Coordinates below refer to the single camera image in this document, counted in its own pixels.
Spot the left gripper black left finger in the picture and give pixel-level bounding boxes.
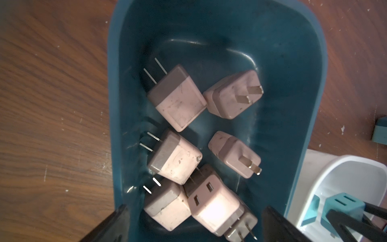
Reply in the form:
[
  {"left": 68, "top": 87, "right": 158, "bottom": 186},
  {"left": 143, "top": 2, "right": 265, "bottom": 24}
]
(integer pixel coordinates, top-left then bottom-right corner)
[{"left": 80, "top": 204, "right": 130, "bottom": 242}]

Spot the dark teal storage tray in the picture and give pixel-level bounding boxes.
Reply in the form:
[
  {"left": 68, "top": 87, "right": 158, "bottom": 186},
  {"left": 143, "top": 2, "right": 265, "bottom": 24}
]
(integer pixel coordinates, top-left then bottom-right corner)
[{"left": 107, "top": 1, "right": 328, "bottom": 242}]

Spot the white storage tray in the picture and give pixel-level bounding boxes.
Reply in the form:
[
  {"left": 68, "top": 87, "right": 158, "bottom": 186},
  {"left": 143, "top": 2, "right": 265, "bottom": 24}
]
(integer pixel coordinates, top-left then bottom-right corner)
[{"left": 287, "top": 149, "right": 387, "bottom": 242}]

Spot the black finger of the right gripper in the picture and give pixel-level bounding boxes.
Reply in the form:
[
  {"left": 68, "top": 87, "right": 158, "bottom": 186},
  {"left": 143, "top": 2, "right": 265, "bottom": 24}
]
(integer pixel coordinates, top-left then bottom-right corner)
[
  {"left": 364, "top": 202, "right": 387, "bottom": 220},
  {"left": 326, "top": 210, "right": 387, "bottom": 242}
]

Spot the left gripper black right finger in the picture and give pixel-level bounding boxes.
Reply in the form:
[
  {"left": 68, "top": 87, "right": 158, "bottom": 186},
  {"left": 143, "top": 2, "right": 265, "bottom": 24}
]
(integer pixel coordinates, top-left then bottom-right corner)
[{"left": 262, "top": 206, "right": 311, "bottom": 242}]

